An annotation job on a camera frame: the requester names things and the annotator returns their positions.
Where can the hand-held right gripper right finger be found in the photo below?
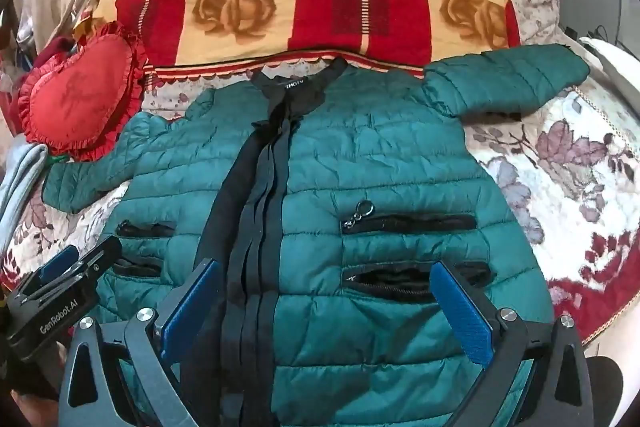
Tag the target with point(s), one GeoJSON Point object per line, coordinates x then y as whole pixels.
{"type": "Point", "coordinates": [460, 317]}

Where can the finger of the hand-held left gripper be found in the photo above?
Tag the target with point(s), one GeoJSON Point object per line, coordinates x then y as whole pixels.
{"type": "Point", "coordinates": [57, 264]}
{"type": "Point", "coordinates": [102, 253]}

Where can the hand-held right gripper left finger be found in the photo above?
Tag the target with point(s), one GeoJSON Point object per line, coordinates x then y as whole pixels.
{"type": "Point", "coordinates": [187, 307]}

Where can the teal quilted puffer jacket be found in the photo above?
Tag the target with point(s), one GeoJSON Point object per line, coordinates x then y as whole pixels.
{"type": "Point", "coordinates": [375, 147]}

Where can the light grey folded cloth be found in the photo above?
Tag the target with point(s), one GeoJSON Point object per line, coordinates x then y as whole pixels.
{"type": "Point", "coordinates": [20, 187]}

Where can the green cloth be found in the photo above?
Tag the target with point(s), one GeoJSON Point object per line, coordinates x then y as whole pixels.
{"type": "Point", "coordinates": [56, 160]}

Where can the red heart-shaped frilled pillow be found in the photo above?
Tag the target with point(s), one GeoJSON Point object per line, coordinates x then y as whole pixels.
{"type": "Point", "coordinates": [80, 92]}

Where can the white red floral blanket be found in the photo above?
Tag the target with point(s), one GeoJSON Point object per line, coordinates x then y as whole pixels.
{"type": "Point", "coordinates": [550, 157]}

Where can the dark red cloth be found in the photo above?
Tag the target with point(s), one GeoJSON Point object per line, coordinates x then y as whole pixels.
{"type": "Point", "coordinates": [52, 49]}

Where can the white pillow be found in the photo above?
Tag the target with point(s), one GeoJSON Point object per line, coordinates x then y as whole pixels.
{"type": "Point", "coordinates": [612, 62]}

